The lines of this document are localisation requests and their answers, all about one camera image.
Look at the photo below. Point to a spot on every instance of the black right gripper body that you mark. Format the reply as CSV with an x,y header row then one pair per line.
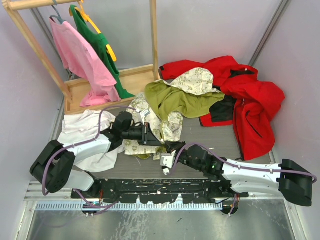
x,y
183,157

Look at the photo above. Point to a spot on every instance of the pink t-shirt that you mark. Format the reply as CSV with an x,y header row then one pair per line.
x,y
80,58

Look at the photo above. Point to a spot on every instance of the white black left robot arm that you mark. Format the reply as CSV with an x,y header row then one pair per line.
x,y
53,168

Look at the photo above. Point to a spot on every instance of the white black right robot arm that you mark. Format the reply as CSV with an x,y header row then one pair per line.
x,y
235,178

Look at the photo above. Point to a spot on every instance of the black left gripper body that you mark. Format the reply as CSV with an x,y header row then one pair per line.
x,y
133,133

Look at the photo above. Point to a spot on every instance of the olive green jacket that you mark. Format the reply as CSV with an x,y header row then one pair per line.
x,y
189,95

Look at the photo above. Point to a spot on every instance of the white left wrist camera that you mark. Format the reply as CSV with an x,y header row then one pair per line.
x,y
145,113

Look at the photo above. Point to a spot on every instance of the red jacket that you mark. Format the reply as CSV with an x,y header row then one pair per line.
x,y
249,105

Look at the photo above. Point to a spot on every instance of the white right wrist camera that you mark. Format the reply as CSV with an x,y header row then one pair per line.
x,y
168,161

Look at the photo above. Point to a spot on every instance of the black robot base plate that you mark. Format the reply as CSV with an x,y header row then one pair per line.
x,y
160,191

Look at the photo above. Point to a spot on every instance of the green t-shirt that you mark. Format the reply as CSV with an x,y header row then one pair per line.
x,y
99,43

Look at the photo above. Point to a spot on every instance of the white cloth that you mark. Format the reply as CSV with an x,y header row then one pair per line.
x,y
84,126

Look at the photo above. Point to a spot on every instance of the yellow clothes hanger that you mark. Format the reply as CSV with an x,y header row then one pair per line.
x,y
87,18

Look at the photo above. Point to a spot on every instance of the wooden clothes rack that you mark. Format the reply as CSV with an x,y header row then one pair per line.
x,y
133,80

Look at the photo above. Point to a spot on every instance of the slotted cable duct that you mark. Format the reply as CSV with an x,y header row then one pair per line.
x,y
176,206

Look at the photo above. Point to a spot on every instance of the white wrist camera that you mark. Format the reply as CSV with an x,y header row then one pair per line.
x,y
145,113
168,161

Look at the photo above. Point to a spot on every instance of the grey clothes hanger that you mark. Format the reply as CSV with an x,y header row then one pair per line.
x,y
57,15

